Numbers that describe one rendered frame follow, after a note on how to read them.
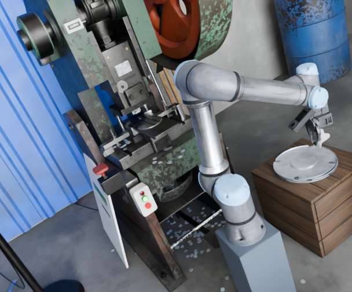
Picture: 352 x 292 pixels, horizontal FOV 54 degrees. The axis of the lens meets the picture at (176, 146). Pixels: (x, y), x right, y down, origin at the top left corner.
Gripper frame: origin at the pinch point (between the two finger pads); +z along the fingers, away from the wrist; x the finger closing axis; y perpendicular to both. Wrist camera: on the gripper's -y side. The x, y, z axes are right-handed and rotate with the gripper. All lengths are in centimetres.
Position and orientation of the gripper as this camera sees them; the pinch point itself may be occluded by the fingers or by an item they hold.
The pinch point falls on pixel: (315, 145)
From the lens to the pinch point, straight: 157.7
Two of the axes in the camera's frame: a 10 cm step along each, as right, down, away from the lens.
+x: -1.8, -3.9, 9.0
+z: 3.4, 8.4, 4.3
